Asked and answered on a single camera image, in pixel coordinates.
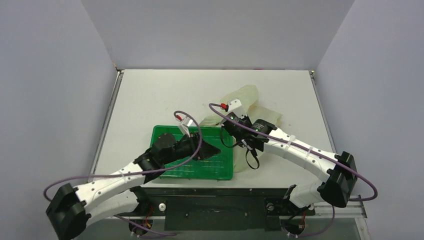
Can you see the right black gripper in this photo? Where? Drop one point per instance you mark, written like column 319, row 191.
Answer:
column 230, row 125

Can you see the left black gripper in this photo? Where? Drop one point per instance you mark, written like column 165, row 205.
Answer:
column 207, row 150

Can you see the translucent pale green plastic bag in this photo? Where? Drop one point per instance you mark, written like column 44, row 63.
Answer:
column 249, row 96

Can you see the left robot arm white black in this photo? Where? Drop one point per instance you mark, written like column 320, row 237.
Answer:
column 73, row 208

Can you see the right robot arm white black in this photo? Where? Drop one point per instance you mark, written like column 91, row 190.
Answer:
column 334, row 172

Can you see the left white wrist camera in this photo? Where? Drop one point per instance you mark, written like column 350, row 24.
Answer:
column 184, row 124

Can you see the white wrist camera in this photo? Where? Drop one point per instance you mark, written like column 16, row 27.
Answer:
column 184, row 124
column 234, row 107

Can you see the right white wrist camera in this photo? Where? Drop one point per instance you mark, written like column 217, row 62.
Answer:
column 234, row 107

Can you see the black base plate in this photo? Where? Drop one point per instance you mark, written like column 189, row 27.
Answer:
column 213, row 209

